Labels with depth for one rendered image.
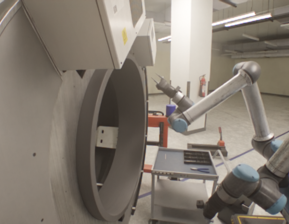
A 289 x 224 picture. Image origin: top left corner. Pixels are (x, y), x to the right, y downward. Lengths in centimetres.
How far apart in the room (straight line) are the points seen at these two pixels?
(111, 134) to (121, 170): 31
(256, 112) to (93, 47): 116
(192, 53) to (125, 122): 290
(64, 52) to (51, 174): 28
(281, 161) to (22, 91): 88
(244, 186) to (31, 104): 72
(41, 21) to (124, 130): 103
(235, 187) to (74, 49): 70
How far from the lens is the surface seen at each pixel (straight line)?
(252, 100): 127
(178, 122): 99
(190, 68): 385
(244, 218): 173
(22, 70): 37
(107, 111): 144
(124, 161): 123
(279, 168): 84
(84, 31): 34
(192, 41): 393
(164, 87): 112
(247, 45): 1414
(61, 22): 36
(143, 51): 104
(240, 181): 72
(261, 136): 140
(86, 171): 52
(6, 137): 35
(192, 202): 175
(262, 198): 75
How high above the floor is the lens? 147
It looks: 13 degrees down
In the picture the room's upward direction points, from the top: straight up
